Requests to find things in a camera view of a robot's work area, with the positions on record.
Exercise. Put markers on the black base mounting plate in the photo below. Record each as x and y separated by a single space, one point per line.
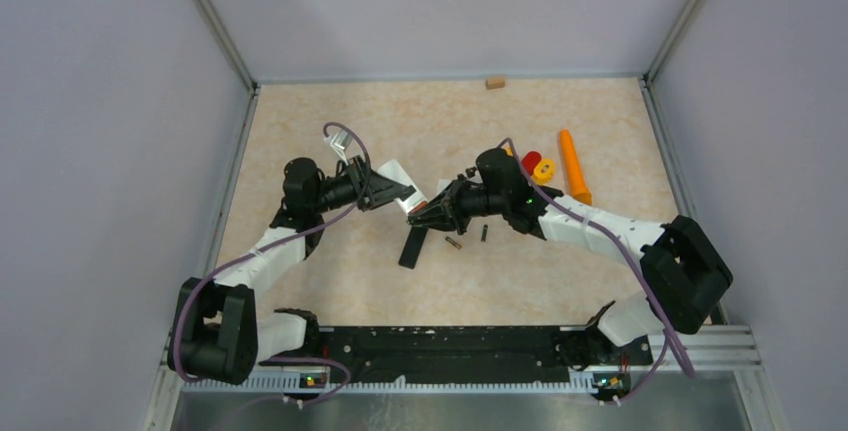
470 355

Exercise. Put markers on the small wooden block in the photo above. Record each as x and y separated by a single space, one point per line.
495 82

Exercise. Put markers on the black remote control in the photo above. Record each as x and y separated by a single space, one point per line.
412 247

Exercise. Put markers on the white remote control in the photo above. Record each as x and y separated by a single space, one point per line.
411 196

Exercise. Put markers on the brown gold AAA battery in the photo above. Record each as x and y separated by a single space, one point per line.
453 242

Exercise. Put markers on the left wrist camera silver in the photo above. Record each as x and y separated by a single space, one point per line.
339 143

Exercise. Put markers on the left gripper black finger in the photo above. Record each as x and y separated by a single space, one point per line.
378 196
389 174

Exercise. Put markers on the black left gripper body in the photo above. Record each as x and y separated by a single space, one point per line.
359 182

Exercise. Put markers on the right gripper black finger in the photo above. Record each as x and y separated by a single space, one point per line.
439 222
445 201

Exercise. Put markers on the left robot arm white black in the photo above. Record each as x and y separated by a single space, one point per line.
216 333

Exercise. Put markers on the orange toy carrot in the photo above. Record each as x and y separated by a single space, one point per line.
578 187

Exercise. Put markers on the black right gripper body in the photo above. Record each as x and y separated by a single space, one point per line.
469 203

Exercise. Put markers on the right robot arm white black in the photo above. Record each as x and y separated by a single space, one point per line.
681 274

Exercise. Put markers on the red yellow toy piece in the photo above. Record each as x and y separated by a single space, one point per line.
541 170

